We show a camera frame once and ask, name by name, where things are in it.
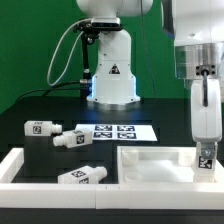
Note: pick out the white square tabletop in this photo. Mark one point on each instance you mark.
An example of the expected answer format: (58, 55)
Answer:
(162, 164)

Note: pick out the white U-shaped fence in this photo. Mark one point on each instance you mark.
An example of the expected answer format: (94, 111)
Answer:
(131, 195)

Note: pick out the paper with marker tags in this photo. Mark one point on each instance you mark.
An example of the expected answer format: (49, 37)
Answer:
(120, 132)

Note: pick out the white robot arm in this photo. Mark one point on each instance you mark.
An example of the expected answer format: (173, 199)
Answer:
(138, 38)

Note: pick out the black camera on stand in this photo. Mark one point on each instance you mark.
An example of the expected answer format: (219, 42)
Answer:
(90, 31)

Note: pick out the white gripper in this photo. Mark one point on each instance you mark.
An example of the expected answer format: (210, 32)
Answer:
(206, 121)

